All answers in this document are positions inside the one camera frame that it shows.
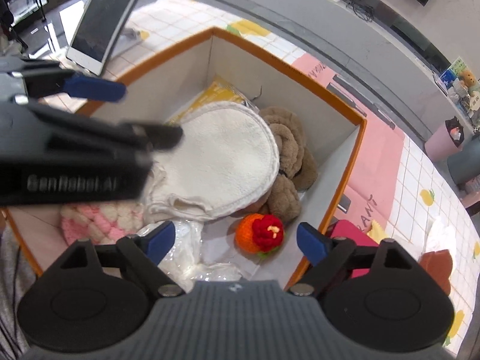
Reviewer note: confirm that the teddy bear figurine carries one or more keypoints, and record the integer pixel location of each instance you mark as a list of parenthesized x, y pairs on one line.
[(468, 79)]

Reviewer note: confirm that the yellow cloth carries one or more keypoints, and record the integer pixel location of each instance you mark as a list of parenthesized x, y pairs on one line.
[(376, 232)]

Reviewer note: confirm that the red Wonderlab box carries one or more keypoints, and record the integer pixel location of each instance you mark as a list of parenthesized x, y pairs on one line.
[(350, 255)]

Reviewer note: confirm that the brown plush toy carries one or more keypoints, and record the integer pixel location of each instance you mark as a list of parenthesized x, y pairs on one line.
[(297, 170)]

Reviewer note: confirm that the grey trash can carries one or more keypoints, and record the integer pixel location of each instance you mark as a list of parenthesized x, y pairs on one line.
[(465, 165)]

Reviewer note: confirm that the clear plastic item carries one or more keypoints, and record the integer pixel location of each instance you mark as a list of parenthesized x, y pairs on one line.
[(184, 264)]

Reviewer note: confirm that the pink white crochet item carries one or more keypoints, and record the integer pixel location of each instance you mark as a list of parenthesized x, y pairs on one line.
[(102, 223)]

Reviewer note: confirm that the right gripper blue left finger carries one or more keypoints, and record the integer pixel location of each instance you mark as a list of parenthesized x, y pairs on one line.
[(159, 241)]

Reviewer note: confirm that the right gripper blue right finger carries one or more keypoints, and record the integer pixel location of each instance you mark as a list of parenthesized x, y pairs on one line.
[(314, 246)]

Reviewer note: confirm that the white tablet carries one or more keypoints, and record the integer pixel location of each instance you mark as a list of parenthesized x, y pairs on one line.
[(97, 32)]

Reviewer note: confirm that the pink waste bin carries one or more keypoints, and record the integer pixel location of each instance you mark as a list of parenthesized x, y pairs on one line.
[(446, 140)]

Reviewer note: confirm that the brown felt piece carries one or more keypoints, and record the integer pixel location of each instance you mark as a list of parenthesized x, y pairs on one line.
[(439, 265)]

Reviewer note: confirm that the orange crochet fruit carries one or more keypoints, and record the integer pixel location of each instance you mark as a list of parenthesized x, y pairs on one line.
[(259, 234)]

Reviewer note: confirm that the orange cardboard box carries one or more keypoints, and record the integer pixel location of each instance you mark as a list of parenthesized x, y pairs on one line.
[(158, 87)]

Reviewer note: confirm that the white round cloth bag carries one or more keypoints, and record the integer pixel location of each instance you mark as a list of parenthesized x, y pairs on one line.
[(226, 160)]

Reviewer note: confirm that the lemon pattern tablecloth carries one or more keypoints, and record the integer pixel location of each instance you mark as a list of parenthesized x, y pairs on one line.
[(393, 181)]

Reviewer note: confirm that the yellow snack package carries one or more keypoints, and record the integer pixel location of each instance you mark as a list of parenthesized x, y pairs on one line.
[(220, 90)]

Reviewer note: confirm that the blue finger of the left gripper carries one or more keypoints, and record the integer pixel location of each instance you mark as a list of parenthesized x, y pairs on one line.
[(155, 136), (94, 88)]

